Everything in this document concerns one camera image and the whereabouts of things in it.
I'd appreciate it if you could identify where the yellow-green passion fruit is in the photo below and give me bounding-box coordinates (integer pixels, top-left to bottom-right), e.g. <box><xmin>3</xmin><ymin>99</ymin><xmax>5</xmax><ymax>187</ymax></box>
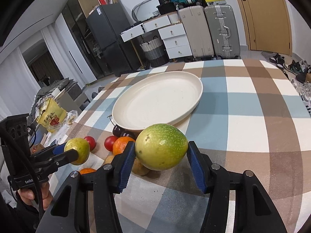
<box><xmin>64</xmin><ymin>138</ymin><xmax>90</xmax><ymax>166</ymax></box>

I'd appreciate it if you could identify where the orange mandarin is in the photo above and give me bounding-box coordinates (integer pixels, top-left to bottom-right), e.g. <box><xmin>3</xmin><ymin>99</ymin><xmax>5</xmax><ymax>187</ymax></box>
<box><xmin>79</xmin><ymin>168</ymin><xmax>96</xmax><ymax>175</ymax></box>
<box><xmin>112</xmin><ymin>137</ymin><xmax>135</xmax><ymax>156</ymax></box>

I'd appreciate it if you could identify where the red cherry tomato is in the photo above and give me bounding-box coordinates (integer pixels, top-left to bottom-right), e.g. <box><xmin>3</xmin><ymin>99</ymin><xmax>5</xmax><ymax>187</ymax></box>
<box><xmin>104</xmin><ymin>136</ymin><xmax>118</xmax><ymax>151</ymax></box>
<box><xmin>84</xmin><ymin>136</ymin><xmax>96</xmax><ymax>151</ymax></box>

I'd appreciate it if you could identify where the dark cherry with stem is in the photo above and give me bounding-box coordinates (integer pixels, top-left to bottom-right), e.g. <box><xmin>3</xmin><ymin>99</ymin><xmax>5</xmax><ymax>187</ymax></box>
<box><xmin>108</xmin><ymin>115</ymin><xmax>124</xmax><ymax>137</ymax></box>

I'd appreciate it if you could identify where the person's left hand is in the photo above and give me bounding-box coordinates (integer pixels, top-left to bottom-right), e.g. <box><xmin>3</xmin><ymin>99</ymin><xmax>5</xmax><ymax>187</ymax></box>
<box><xmin>17</xmin><ymin>182</ymin><xmax>53</xmax><ymax>210</ymax></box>

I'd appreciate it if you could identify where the yellow snack bag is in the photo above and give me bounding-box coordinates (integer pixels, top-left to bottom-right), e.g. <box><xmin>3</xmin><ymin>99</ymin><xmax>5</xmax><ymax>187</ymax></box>
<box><xmin>36</xmin><ymin>97</ymin><xmax>67</xmax><ymax>133</ymax></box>

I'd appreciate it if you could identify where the checkered tablecloth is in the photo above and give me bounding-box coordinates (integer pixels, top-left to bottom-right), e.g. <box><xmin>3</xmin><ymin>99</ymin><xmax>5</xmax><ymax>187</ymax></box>
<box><xmin>62</xmin><ymin>59</ymin><xmax>310</xmax><ymax>232</ymax></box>

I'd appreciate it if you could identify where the cream oval plate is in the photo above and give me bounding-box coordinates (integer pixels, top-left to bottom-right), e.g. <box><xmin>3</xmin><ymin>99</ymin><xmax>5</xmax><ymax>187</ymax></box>
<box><xmin>112</xmin><ymin>71</ymin><xmax>204</xmax><ymax>131</ymax></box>

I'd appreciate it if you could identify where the black refrigerator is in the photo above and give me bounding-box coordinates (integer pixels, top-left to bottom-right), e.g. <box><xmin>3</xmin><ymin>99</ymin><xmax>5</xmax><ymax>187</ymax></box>
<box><xmin>86</xmin><ymin>3</ymin><xmax>141</xmax><ymax>76</ymax></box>

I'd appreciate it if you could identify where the woven laundry basket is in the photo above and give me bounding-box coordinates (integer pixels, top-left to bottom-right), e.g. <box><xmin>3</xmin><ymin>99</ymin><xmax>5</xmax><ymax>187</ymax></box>
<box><xmin>140</xmin><ymin>36</ymin><xmax>169</xmax><ymax>68</ymax></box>

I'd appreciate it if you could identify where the shoes pile on floor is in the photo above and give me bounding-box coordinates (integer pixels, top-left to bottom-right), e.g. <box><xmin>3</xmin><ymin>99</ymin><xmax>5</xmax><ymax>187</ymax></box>
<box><xmin>261</xmin><ymin>52</ymin><xmax>310</xmax><ymax>114</ymax></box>

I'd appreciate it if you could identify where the white drawer desk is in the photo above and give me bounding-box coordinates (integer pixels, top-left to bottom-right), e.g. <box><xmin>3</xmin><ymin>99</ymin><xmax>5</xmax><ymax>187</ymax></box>
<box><xmin>120</xmin><ymin>12</ymin><xmax>192</xmax><ymax>59</ymax></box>

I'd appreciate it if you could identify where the beige suitcase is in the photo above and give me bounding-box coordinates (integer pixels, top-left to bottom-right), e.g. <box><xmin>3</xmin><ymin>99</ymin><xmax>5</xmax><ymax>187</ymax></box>
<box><xmin>178</xmin><ymin>5</ymin><xmax>215</xmax><ymax>58</ymax></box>

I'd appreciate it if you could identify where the wooden door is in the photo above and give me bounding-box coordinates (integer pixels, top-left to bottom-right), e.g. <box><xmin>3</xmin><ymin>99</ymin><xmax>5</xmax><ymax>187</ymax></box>
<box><xmin>237</xmin><ymin>0</ymin><xmax>292</xmax><ymax>55</ymax></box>

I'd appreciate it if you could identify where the silver suitcase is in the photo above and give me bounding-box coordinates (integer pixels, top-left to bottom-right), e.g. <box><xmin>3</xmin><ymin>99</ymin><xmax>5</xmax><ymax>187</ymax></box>
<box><xmin>204</xmin><ymin>4</ymin><xmax>240</xmax><ymax>59</ymax></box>

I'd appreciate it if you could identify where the yellow box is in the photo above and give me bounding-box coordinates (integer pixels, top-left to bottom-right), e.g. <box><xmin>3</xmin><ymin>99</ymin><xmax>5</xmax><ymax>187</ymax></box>
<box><xmin>205</xmin><ymin>0</ymin><xmax>227</xmax><ymax>6</ymax></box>

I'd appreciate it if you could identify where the black cable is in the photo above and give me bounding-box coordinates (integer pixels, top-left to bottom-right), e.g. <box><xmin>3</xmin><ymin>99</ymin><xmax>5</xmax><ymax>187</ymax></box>
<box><xmin>0</xmin><ymin>125</ymin><xmax>44</xmax><ymax>222</ymax></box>

